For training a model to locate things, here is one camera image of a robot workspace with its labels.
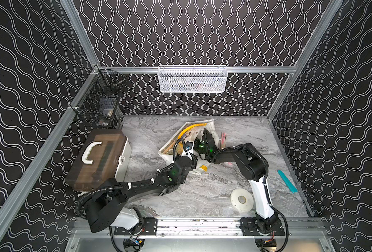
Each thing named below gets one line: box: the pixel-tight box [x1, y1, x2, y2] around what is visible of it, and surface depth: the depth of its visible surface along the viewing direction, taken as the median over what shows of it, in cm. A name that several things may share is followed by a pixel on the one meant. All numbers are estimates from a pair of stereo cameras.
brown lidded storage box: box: [65, 128, 132, 192], surface depth 80 cm
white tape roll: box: [230, 187, 254, 213], surface depth 83 cm
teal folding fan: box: [276, 169, 298, 193], surface depth 90 cm
